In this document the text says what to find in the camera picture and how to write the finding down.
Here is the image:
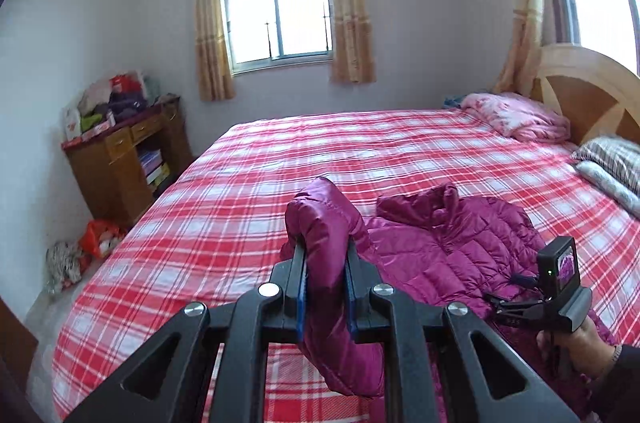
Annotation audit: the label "magenta puffer jacket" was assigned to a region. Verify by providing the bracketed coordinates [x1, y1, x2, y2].
[281, 177, 549, 422]

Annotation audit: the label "right hand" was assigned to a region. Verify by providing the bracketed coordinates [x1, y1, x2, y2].
[536, 316, 620, 380]

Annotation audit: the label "white pillow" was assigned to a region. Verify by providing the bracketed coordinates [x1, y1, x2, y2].
[575, 161, 640, 218]

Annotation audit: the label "patterned bag on floor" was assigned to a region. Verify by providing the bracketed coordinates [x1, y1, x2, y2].
[46, 241, 92, 295]

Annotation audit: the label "plaid pillow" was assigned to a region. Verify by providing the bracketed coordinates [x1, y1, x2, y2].
[572, 136, 640, 194]

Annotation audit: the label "red plastic bag on floor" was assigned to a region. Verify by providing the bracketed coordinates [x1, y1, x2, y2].
[78, 219, 126, 258]

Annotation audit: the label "red plaid bed sheet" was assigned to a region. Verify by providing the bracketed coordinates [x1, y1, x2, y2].
[52, 110, 639, 417]

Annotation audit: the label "pink floral blanket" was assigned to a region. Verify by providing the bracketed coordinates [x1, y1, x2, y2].
[460, 92, 570, 144]

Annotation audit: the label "wooden headboard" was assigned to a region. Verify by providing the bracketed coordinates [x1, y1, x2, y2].
[530, 44, 640, 146]

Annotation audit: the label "books in desk shelf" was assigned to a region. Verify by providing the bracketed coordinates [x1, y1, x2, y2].
[138, 150, 170, 192]

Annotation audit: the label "wooden desk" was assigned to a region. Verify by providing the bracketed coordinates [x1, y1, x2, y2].
[62, 94, 194, 228]

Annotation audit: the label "side window curtain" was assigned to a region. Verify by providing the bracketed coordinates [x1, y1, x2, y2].
[494, 0, 544, 96]

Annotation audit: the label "clutter pile on desk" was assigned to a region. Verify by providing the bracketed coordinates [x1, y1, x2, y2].
[62, 71, 162, 146]

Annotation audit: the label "right beige curtain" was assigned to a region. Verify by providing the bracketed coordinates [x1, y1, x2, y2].
[331, 0, 375, 85]

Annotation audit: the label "beige curtain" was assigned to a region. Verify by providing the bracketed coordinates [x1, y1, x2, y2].
[194, 0, 235, 102]
[331, 0, 375, 85]

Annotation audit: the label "left beige curtain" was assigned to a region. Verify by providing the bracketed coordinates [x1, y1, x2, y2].
[194, 0, 235, 102]

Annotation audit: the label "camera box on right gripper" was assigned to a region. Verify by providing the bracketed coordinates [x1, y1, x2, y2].
[537, 235, 580, 302]

